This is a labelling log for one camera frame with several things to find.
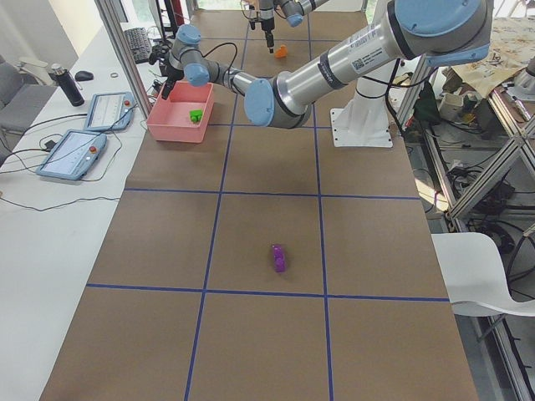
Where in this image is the black computer mouse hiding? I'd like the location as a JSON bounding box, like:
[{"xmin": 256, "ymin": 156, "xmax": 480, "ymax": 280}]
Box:
[{"xmin": 74, "ymin": 70, "xmax": 94, "ymax": 82}]

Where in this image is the aluminium frame post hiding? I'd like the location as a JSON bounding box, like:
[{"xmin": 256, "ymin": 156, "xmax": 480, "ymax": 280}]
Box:
[{"xmin": 94, "ymin": 0, "xmax": 151, "ymax": 119}]

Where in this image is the black camera cable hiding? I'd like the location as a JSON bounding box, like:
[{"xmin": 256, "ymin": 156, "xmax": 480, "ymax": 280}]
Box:
[{"xmin": 196, "ymin": 41, "xmax": 239, "ymax": 83}]

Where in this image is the purple sloped block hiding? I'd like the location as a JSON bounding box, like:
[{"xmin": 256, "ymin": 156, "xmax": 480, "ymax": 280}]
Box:
[{"xmin": 272, "ymin": 244, "xmax": 287, "ymax": 273}]

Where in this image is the teach pendant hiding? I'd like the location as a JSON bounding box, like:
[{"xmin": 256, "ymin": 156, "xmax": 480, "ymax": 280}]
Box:
[
  {"xmin": 36, "ymin": 129, "xmax": 107, "ymax": 180},
  {"xmin": 84, "ymin": 92, "xmax": 135, "ymax": 131}
]

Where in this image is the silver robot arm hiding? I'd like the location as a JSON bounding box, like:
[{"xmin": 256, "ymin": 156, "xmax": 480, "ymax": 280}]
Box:
[
  {"xmin": 160, "ymin": 0, "xmax": 494, "ymax": 129},
  {"xmin": 242, "ymin": 0, "xmax": 325, "ymax": 53}
]

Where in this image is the lower teach pendant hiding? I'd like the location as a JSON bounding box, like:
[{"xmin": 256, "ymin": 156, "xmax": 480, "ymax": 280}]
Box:
[{"xmin": 36, "ymin": 129, "xmax": 107, "ymax": 180}]

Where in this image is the white plastic chair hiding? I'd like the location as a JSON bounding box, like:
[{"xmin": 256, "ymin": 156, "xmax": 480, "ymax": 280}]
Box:
[{"xmin": 431, "ymin": 232, "xmax": 534, "ymax": 317}]

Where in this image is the black keyboard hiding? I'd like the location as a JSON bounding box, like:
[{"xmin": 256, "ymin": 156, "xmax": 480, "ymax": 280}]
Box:
[{"xmin": 123, "ymin": 28, "xmax": 152, "ymax": 63}]

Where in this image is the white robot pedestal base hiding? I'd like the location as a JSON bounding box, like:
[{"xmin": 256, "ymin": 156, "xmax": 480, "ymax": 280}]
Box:
[{"xmin": 329, "ymin": 0, "xmax": 395, "ymax": 149}]

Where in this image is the upper teach pendant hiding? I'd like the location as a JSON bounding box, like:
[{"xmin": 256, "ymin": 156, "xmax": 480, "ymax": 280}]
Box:
[{"xmin": 84, "ymin": 92, "xmax": 135, "ymax": 131}]

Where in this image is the black water bottle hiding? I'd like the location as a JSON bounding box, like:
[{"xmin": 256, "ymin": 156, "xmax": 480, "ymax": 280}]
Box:
[{"xmin": 51, "ymin": 63, "xmax": 84, "ymax": 107}]

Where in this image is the orange sloped block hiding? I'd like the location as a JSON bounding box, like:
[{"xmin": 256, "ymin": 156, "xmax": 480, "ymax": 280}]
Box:
[{"xmin": 273, "ymin": 44, "xmax": 288, "ymax": 59}]

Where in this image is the green stud block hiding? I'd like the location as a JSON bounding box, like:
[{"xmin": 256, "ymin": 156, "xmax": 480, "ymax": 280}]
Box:
[{"xmin": 189, "ymin": 109, "xmax": 203, "ymax": 124}]

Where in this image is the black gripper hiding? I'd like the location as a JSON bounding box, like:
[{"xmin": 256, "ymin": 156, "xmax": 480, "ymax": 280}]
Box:
[
  {"xmin": 161, "ymin": 53, "xmax": 184, "ymax": 99},
  {"xmin": 248, "ymin": 8, "xmax": 275, "ymax": 53}
]

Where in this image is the pink plastic box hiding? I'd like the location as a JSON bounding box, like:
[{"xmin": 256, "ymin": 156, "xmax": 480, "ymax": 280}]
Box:
[{"xmin": 146, "ymin": 81, "xmax": 214, "ymax": 144}]

